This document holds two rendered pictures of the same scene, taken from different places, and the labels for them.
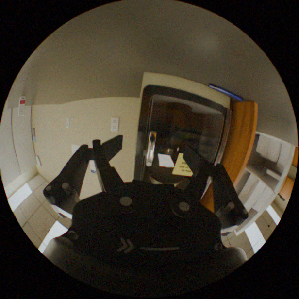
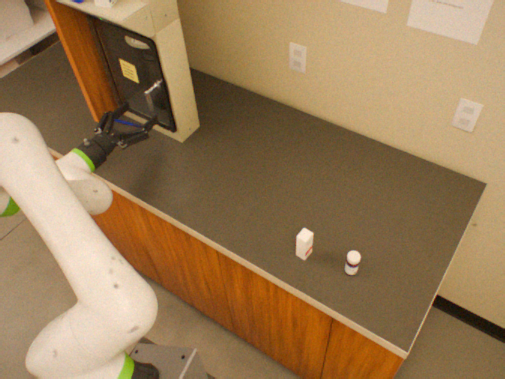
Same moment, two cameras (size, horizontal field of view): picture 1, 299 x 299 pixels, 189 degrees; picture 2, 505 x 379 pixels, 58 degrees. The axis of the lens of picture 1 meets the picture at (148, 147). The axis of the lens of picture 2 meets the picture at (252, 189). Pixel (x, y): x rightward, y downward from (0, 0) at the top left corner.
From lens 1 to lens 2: 1.61 m
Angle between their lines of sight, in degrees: 76
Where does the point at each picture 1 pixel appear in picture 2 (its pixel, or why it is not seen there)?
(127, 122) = (273, 54)
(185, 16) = (131, 169)
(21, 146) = not seen: outside the picture
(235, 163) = (86, 71)
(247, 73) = not seen: hidden behind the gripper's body
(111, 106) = (306, 92)
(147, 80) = (177, 135)
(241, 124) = (103, 98)
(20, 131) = not seen: outside the picture
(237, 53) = (117, 156)
